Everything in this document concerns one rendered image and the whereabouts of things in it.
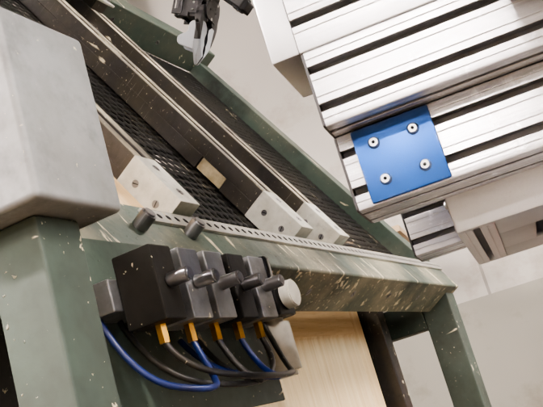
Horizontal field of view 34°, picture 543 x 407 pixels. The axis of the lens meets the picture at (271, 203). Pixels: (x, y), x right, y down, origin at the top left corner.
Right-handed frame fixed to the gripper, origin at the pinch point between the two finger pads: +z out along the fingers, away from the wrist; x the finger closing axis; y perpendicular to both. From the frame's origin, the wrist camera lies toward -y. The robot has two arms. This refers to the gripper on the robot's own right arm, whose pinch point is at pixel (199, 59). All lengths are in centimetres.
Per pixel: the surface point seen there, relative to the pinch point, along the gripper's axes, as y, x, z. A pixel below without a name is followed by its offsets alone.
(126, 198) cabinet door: -10, 39, 36
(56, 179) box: -39, 105, 42
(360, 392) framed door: -32, -72, 67
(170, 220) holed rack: -21, 43, 39
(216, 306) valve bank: -39, 65, 50
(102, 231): -22, 65, 43
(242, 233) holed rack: -24.3, 20.2, 37.2
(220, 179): -4.0, -13.7, 23.2
